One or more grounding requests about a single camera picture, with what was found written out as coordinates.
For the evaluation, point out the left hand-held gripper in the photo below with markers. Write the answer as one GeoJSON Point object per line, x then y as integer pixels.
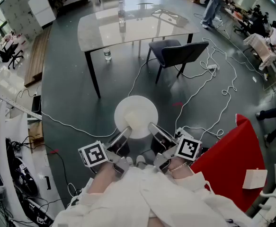
{"type": "Point", "coordinates": [94, 154]}

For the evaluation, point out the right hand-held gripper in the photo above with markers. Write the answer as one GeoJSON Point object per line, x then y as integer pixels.
{"type": "Point", "coordinates": [187, 148]}

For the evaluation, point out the white plate of food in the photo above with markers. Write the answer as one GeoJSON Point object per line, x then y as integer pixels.
{"type": "Point", "coordinates": [136, 107]}

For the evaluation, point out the person's right forearm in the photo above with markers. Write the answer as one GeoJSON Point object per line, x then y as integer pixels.
{"type": "Point", "coordinates": [180, 171]}

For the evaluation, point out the person's left forearm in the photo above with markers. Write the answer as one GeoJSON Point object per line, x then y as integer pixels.
{"type": "Point", "coordinates": [105, 178]}

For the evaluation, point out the person's left white shoe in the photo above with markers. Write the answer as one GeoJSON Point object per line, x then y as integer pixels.
{"type": "Point", "coordinates": [129, 161]}

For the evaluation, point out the person's white shoe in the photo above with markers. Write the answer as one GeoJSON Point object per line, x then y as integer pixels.
{"type": "Point", "coordinates": [140, 161]}
{"type": "Point", "coordinates": [129, 161]}

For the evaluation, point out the person's right white shoe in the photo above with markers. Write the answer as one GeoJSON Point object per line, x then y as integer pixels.
{"type": "Point", "coordinates": [140, 161]}

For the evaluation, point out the person's white clothing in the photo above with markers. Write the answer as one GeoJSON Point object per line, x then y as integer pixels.
{"type": "Point", "coordinates": [147, 202]}

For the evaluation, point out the red sofa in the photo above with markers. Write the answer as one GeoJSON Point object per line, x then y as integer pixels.
{"type": "Point", "coordinates": [230, 150]}

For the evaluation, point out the dark blue chair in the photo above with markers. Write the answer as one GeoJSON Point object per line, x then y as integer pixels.
{"type": "Point", "coordinates": [175, 52]}

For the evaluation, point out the clear plastic water bottle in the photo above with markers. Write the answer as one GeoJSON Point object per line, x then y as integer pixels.
{"type": "Point", "coordinates": [107, 54]}
{"type": "Point", "coordinates": [121, 13]}

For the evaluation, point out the white power strip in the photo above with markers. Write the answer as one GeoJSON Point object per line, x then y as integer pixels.
{"type": "Point", "coordinates": [212, 67]}

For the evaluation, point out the brown cardboard box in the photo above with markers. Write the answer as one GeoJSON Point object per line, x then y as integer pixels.
{"type": "Point", "coordinates": [36, 131]}

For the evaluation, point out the black flat screen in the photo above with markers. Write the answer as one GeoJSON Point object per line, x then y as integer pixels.
{"type": "Point", "coordinates": [36, 104]}

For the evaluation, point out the grey glossy table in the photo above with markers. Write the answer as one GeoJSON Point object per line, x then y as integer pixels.
{"type": "Point", "coordinates": [137, 29]}

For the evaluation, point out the white cardboard box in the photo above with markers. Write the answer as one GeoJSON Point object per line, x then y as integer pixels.
{"type": "Point", "coordinates": [255, 179]}

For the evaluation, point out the wooden platform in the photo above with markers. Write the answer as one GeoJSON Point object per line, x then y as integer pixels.
{"type": "Point", "coordinates": [37, 58]}

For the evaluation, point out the table with beige cloth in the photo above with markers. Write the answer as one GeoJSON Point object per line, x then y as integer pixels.
{"type": "Point", "coordinates": [260, 48]}

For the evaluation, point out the black office chair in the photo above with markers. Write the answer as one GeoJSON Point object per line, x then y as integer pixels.
{"type": "Point", "coordinates": [5, 53]}

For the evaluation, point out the white locker cabinet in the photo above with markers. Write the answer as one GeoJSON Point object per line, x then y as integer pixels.
{"type": "Point", "coordinates": [17, 11]}

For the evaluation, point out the aluminium rail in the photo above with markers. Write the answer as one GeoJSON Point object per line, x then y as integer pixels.
{"type": "Point", "coordinates": [12, 102]}

